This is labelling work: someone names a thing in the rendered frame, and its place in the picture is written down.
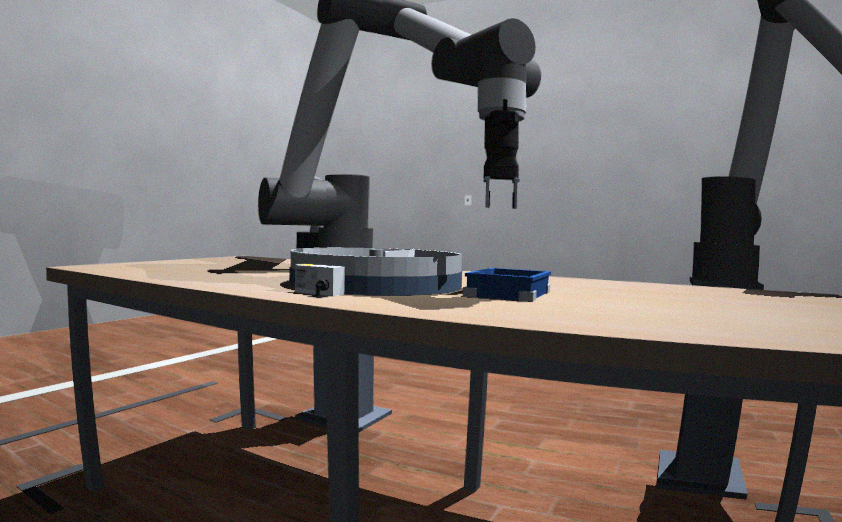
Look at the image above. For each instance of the blue open-top crate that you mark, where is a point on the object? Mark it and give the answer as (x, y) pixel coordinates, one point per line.
(499, 283)

